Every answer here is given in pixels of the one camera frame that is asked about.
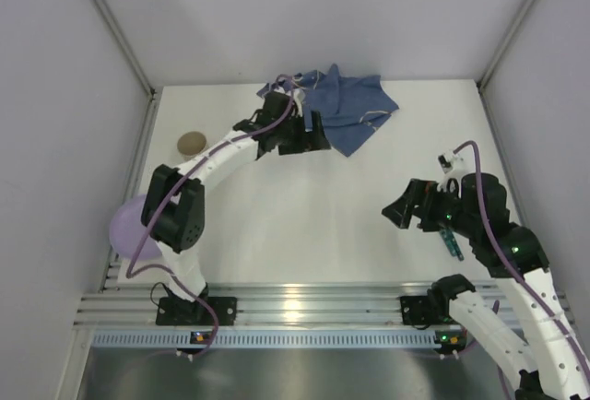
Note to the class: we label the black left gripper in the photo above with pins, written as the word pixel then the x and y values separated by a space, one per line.
pixel 300 137

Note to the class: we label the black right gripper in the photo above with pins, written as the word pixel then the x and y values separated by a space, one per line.
pixel 422 206

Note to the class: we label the blue cloth placemat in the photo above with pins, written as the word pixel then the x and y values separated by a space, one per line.
pixel 351 108

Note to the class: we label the beige cup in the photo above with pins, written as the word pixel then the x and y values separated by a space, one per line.
pixel 191 144

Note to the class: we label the purple plate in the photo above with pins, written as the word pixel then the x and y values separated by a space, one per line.
pixel 126 229

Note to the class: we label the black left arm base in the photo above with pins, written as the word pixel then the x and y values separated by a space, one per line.
pixel 179 312

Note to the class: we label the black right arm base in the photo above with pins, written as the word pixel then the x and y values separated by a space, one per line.
pixel 420 313

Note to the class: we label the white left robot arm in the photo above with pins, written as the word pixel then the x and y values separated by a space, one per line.
pixel 174 210

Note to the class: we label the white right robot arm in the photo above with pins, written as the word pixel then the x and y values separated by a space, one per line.
pixel 546 360

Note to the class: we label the aluminium mounting rail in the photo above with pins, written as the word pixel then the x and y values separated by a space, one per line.
pixel 283 290

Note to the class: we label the perforated cable duct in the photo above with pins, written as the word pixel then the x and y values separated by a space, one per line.
pixel 275 339

